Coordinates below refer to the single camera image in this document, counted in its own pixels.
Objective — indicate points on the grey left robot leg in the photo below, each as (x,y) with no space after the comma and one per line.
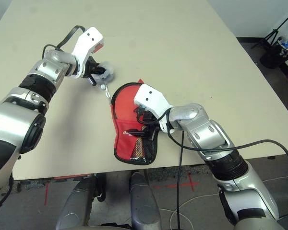
(76,206)

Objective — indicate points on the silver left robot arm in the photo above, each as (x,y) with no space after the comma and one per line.
(14,119)

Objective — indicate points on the red floor tape cross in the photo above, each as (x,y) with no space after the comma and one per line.
(190,184)

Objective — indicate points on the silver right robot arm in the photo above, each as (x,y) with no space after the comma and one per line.
(206,129)

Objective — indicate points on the black tripod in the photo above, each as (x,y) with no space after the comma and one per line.
(276,28)

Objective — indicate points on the red ping-pong paddle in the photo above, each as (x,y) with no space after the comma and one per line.
(124,103)

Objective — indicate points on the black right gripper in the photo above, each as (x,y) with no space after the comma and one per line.
(147,122)

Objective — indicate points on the red floor tape strip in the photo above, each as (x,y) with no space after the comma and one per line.
(47,194)

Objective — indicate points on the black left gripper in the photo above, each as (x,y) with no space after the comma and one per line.
(91,68)

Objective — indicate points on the black red paddle case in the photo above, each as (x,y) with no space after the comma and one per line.
(124,148)

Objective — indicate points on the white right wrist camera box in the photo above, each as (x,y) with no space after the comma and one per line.
(151,98)

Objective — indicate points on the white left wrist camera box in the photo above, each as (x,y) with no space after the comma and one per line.
(88,40)

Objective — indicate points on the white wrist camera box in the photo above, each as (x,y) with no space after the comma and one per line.
(88,40)
(151,98)

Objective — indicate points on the black trash bin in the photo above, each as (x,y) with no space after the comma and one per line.
(271,60)

